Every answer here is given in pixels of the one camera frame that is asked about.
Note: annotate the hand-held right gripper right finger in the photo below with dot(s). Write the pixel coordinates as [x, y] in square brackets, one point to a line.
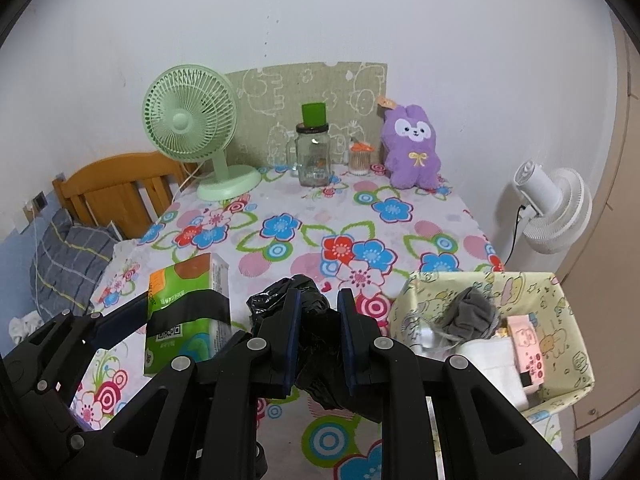
[346, 340]

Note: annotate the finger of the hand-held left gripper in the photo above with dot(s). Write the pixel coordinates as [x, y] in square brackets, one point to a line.
[127, 320]

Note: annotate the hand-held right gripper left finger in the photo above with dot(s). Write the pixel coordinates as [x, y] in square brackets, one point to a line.
[292, 340]

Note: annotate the black plastic bag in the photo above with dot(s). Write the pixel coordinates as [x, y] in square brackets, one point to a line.
[320, 320]

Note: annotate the green tissue pack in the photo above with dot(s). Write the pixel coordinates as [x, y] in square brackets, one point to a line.
[192, 275]

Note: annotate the yellow cartoon storage box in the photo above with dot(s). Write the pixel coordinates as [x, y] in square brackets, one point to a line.
[560, 320]

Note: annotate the grey plaid pillow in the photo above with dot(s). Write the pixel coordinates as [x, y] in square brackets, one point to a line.
[70, 260]

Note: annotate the floral tablecloth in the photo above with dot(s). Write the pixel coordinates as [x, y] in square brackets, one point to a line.
[300, 240]

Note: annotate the white cloth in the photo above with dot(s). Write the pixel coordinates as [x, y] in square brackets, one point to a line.
[24, 325]

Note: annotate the wooden chair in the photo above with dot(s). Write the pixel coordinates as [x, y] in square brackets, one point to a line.
[120, 195]

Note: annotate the grey sock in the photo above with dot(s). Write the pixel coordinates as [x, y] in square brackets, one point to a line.
[470, 312]

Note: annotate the white rolled towel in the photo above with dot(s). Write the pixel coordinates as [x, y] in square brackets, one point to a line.
[492, 365]

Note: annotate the pink cartoon packet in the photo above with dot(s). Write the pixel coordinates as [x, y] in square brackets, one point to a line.
[525, 345]

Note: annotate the cotton swab jar orange lid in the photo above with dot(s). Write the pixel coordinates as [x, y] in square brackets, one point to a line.
[360, 160]

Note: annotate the small glass bottle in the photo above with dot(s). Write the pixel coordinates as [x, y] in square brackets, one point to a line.
[290, 156]

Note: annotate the glass jar green lid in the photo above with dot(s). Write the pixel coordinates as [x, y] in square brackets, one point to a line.
[314, 155]

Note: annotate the purple plush rabbit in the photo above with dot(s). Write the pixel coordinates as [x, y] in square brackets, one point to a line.
[412, 150]

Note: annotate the green desk fan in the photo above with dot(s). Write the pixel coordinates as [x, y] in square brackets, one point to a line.
[185, 120]

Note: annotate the white fan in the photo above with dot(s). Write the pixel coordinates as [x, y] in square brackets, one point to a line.
[550, 210]

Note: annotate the patterned cardboard panel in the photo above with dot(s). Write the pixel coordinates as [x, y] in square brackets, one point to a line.
[280, 90]

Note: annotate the beige door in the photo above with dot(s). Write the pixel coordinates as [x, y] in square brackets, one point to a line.
[620, 210]

